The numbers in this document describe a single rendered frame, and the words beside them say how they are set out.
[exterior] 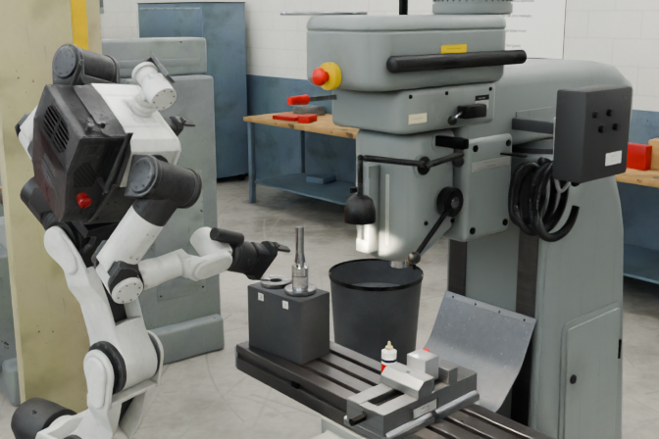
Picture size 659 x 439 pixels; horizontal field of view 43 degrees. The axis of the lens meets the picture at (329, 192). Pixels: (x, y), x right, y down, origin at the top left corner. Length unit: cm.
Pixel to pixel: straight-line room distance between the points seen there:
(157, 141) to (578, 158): 97
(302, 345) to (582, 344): 78
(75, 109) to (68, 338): 174
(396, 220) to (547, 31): 498
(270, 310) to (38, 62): 145
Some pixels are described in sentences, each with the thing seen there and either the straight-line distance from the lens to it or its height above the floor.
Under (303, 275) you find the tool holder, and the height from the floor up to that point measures 117.
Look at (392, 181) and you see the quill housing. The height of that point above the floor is 151.
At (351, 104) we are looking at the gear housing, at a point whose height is 169.
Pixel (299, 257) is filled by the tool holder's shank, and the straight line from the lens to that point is 234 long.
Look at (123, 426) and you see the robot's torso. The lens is 249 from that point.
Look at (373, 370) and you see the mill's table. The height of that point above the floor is 92.
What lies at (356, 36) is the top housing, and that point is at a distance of 178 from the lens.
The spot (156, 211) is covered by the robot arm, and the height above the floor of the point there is 145.
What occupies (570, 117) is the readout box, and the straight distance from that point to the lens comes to 196.
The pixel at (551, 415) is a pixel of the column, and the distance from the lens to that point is 245.
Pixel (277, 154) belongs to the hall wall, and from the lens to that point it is 934.
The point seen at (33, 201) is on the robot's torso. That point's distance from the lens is 235.
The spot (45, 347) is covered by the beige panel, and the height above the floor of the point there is 59.
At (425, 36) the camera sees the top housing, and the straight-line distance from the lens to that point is 185.
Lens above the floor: 190
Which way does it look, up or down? 12 degrees down
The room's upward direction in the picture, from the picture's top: straight up
